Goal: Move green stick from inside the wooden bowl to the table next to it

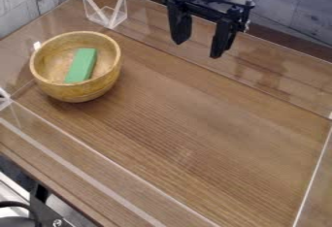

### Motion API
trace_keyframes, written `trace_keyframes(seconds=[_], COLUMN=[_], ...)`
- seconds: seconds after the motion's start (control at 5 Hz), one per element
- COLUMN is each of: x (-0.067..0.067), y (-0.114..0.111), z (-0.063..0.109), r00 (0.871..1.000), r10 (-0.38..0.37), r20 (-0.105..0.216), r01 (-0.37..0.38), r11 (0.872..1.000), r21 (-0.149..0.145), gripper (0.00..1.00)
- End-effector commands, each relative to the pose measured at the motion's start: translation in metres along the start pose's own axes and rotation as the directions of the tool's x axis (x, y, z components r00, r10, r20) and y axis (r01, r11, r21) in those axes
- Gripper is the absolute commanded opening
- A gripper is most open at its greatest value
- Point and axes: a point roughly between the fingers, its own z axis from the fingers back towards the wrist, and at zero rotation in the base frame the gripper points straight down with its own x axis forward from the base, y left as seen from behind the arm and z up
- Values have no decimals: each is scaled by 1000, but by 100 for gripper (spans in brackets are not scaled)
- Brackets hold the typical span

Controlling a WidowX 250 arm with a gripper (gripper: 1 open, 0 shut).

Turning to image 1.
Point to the clear acrylic corner bracket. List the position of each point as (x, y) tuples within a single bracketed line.
[(106, 16)]

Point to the green stick block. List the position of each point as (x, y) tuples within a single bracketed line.
[(82, 65)]

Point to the clear acrylic left bracket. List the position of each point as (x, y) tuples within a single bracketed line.
[(5, 101)]

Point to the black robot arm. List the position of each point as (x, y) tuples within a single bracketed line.
[(228, 13)]

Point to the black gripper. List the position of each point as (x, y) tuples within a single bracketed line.
[(210, 9)]

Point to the black table leg frame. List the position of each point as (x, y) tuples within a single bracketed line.
[(48, 217)]

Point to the wooden bowl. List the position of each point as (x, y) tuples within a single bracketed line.
[(50, 63)]

